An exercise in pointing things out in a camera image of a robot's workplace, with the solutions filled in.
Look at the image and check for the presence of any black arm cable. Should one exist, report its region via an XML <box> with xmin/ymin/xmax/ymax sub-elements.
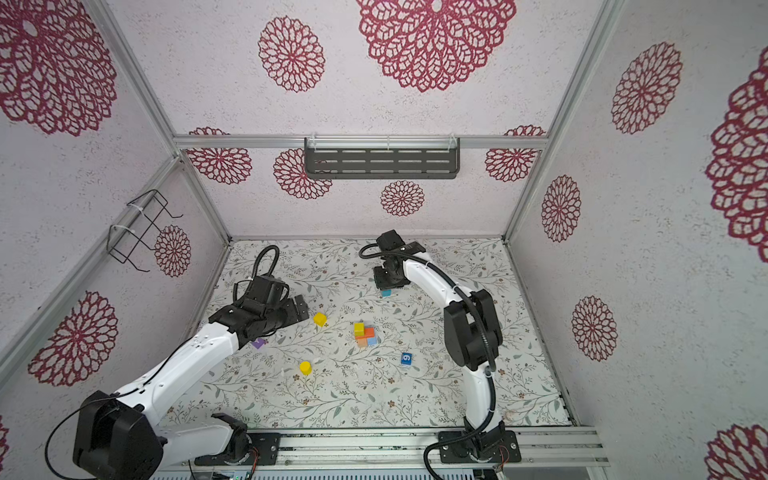
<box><xmin>358</xmin><ymin>242</ymin><xmax>499</xmax><ymax>480</ymax></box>
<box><xmin>44</xmin><ymin>244</ymin><xmax>282</xmax><ymax>480</ymax></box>

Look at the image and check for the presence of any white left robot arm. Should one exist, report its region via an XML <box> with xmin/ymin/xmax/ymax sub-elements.
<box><xmin>73</xmin><ymin>275</ymin><xmax>309</xmax><ymax>479</ymax></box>

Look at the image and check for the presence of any yellow wooden cylinder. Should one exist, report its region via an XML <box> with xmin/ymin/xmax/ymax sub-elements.
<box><xmin>299</xmin><ymin>361</ymin><xmax>313</xmax><ymax>376</ymax></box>

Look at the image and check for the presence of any dark grey wall shelf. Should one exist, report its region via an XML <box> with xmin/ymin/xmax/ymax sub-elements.
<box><xmin>303</xmin><ymin>137</ymin><xmax>461</xmax><ymax>180</ymax></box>

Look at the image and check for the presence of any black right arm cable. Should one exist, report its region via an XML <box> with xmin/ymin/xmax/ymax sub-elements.
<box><xmin>358</xmin><ymin>242</ymin><xmax>499</xmax><ymax>480</ymax></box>

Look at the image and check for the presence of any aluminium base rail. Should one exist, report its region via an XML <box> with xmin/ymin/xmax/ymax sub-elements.
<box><xmin>155</xmin><ymin>425</ymin><xmax>611</xmax><ymax>470</ymax></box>

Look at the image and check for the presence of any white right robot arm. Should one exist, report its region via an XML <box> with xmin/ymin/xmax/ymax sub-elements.
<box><xmin>358</xmin><ymin>230</ymin><xmax>506</xmax><ymax>476</ymax></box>

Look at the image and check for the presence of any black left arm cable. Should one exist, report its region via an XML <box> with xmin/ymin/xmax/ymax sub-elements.
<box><xmin>44</xmin><ymin>244</ymin><xmax>282</xmax><ymax>480</ymax></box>

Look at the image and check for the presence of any black wire wall rack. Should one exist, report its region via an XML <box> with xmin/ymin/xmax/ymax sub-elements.
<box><xmin>106</xmin><ymin>189</ymin><xmax>191</xmax><ymax>277</ymax></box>

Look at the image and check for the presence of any yellow wooden cube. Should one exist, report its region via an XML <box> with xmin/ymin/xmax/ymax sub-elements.
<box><xmin>313</xmin><ymin>313</ymin><xmax>328</xmax><ymax>327</ymax></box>

